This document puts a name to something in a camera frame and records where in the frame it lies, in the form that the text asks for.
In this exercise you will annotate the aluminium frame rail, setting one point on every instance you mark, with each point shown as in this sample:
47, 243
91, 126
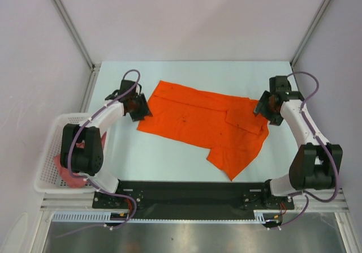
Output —
83, 202

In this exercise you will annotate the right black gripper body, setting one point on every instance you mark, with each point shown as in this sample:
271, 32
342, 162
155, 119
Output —
270, 111

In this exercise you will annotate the white plastic basket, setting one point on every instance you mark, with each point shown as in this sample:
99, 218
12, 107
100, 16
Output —
48, 179

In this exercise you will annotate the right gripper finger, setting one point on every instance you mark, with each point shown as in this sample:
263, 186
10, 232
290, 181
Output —
262, 106
275, 120

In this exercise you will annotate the left aluminium frame post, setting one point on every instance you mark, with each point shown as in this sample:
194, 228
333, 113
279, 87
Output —
92, 67

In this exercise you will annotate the right aluminium frame post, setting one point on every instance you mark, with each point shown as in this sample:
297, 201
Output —
316, 20

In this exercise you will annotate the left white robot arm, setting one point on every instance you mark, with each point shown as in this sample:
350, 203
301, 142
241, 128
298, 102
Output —
82, 152

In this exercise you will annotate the pink t shirt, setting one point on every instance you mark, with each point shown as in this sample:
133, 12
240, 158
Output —
63, 172

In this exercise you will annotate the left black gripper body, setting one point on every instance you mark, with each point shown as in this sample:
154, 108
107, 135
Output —
136, 99

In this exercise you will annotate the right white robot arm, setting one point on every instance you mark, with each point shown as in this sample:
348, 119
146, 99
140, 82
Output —
314, 171

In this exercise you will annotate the aluminium frame post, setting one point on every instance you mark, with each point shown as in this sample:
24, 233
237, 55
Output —
316, 20
92, 67

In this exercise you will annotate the orange t shirt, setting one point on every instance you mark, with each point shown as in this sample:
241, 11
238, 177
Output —
226, 125

